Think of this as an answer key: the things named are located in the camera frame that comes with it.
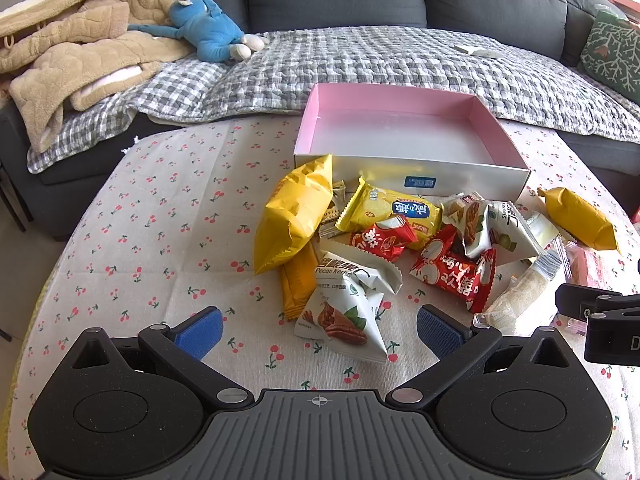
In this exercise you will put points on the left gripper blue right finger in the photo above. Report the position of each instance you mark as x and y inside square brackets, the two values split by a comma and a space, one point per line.
[443, 335]

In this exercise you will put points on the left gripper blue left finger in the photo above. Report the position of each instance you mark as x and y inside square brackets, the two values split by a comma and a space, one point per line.
[193, 337]

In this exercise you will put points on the clear rice cracker packet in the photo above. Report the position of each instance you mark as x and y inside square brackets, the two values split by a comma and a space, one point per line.
[528, 302]

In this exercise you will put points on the large red snack packet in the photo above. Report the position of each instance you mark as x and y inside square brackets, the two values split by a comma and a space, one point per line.
[440, 266]

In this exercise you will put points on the pink snack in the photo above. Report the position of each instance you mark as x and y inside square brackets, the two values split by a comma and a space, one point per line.
[586, 267]

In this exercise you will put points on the white pecan kernel packet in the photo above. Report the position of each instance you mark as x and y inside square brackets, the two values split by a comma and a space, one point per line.
[341, 312]

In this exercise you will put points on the small red snack packet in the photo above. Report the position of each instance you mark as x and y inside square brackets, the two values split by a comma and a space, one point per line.
[386, 239]

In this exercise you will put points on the white nut triangle packet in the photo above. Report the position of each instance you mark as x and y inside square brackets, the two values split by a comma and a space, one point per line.
[490, 224]

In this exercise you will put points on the orange wafer bar wrapper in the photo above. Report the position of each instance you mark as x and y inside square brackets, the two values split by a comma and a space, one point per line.
[297, 281]

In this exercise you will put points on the pale yellow white cake packet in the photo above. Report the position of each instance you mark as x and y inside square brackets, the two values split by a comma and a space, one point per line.
[542, 228]

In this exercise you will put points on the yellow cracker pack blue label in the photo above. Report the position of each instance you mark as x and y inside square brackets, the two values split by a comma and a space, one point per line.
[371, 204]

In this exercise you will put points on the large yellow waffle snack bag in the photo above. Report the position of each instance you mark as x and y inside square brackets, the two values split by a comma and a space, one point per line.
[293, 213]

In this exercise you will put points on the silver truffle chocolate packet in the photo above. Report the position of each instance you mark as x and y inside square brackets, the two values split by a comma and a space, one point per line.
[327, 227]

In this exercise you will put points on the cherry print tablecloth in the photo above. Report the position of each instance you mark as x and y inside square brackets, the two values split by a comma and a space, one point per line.
[172, 232]

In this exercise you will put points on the pink and white cardboard box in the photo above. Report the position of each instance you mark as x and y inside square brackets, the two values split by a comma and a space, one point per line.
[412, 140]

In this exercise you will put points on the grey checked sofa cover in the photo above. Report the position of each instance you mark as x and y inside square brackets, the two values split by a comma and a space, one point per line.
[523, 86]

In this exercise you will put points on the white paper on sofa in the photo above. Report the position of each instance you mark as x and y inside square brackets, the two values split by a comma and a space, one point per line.
[479, 52]

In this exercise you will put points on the green patterned cushion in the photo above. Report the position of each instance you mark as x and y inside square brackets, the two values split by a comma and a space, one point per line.
[611, 54]

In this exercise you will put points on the blue plush toy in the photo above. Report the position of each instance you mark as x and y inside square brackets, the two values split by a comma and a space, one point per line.
[213, 34]

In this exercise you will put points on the beige quilted blanket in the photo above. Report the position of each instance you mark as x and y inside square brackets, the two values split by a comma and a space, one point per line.
[58, 53]

